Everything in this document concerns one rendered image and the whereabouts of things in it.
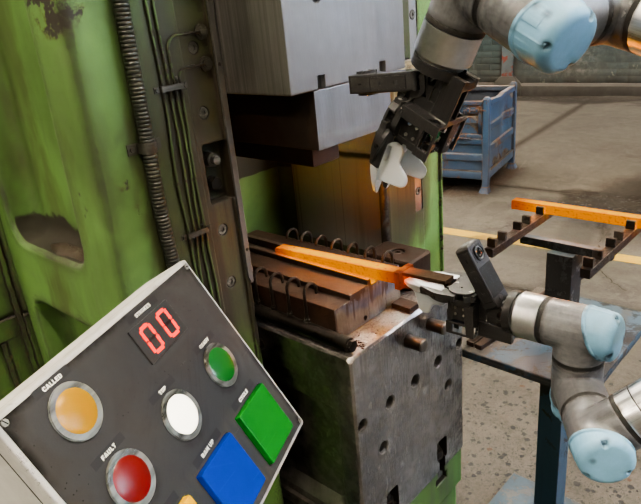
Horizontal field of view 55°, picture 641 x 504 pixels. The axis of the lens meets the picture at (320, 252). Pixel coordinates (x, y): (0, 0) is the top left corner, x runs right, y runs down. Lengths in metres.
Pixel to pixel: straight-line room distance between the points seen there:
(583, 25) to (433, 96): 0.21
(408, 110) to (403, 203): 0.68
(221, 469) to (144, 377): 0.13
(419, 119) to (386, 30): 0.35
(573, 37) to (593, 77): 8.10
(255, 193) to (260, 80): 0.62
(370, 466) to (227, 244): 0.51
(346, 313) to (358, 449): 0.25
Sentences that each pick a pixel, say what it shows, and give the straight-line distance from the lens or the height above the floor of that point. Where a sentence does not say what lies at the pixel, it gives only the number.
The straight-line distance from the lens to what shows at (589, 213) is 1.58.
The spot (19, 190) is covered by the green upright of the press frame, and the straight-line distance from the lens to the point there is 1.30.
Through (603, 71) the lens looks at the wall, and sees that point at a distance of 8.76.
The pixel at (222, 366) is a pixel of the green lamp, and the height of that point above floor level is 1.09.
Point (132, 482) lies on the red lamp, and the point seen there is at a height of 1.09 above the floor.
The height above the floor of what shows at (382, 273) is 1.02.
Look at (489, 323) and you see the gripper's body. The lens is 1.07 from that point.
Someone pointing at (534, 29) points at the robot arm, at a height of 1.45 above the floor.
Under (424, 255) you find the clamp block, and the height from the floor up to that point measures 0.98.
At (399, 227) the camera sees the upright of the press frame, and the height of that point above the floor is 0.98.
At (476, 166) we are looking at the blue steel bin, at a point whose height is 0.20.
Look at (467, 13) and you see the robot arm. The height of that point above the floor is 1.47.
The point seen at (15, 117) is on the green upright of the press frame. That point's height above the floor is 1.35.
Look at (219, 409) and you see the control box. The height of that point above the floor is 1.06.
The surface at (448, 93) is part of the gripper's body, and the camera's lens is 0.80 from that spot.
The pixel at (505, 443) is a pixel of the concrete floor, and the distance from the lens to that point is 2.36.
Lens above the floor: 1.50
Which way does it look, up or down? 22 degrees down
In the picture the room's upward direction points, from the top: 6 degrees counter-clockwise
